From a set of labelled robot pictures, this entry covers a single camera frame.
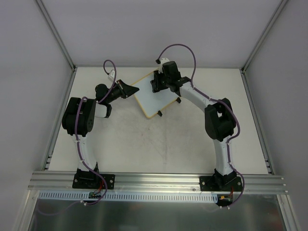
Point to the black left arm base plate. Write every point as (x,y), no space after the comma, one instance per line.
(89,180)

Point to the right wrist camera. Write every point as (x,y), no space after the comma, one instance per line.
(160,62)

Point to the yellow framed whiteboard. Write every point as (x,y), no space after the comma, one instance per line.
(152,103)

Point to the left aluminium frame post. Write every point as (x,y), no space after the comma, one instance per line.
(49,21)

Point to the aluminium mounting rail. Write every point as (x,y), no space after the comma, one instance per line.
(155,182)

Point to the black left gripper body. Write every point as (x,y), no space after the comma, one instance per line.
(121,89)

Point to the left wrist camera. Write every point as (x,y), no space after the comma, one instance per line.
(112,75)

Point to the white slotted cable duct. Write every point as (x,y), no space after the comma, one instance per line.
(131,196)

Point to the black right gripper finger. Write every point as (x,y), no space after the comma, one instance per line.
(157,86)
(158,77)

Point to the right aluminium frame post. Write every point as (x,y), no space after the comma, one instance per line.
(271,22)

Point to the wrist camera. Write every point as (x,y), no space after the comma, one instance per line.
(112,75)
(160,62)

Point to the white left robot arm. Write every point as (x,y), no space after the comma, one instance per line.
(80,113)

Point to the aluminium frame post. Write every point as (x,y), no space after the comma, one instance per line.
(49,21)
(271,22)

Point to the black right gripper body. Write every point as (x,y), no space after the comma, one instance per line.
(156,82)

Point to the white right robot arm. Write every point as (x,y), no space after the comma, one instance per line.
(219,117)

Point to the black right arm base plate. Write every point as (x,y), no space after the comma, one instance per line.
(212,183)

